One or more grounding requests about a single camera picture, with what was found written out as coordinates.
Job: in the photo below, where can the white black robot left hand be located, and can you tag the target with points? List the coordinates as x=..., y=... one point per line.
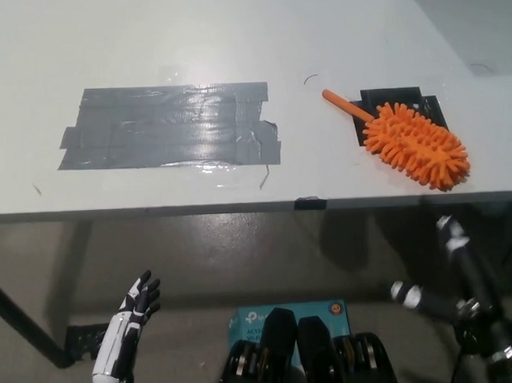
x=125, y=326

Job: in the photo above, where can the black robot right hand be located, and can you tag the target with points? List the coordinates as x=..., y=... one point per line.
x=474, y=284

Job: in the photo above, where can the orange microfibre duster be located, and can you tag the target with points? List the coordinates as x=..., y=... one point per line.
x=418, y=148

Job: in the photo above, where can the black table leg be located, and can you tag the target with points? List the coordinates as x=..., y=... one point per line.
x=31, y=323

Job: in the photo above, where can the teal router box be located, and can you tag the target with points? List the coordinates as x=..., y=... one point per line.
x=250, y=320

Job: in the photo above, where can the black tape patch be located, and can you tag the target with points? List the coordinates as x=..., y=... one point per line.
x=395, y=95

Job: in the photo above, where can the grey duct tape patch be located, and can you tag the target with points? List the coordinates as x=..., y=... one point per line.
x=169, y=127

